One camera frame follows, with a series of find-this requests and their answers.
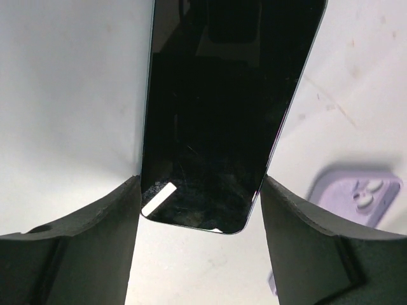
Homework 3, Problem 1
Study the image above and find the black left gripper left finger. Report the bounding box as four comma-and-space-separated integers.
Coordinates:
1, 176, 141, 304

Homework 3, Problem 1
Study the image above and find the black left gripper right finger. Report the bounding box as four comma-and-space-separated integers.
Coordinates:
260, 176, 406, 304

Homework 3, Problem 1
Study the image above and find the lilac phone case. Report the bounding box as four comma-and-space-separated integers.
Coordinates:
269, 168, 403, 295

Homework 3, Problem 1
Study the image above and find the phone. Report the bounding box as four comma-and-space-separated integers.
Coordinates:
141, 1, 327, 234

